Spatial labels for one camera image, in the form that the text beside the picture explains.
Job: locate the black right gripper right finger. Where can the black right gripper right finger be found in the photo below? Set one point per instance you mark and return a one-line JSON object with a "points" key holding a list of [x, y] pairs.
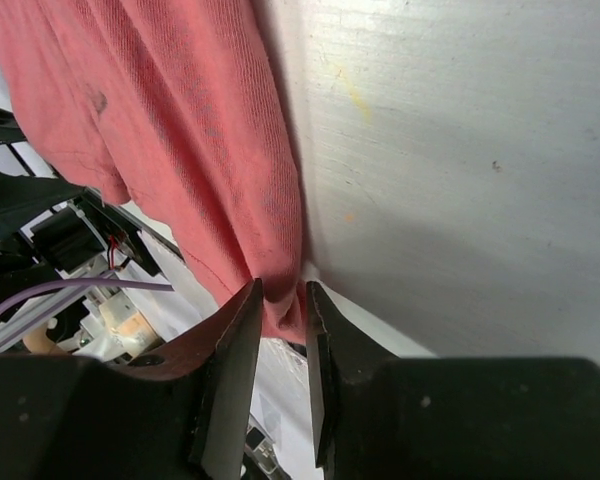
{"points": [[358, 391]]}

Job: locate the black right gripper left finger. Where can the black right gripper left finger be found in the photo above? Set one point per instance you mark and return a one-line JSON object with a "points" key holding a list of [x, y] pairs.
{"points": [[190, 398]]}

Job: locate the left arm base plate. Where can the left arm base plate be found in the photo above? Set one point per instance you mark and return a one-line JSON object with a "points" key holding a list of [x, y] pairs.
{"points": [[66, 308]]}

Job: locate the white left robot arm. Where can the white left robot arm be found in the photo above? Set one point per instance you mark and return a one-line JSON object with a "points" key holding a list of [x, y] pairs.
{"points": [[23, 198]]}

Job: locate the pink t-shirt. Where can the pink t-shirt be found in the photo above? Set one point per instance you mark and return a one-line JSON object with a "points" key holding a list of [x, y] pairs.
{"points": [[172, 106]]}

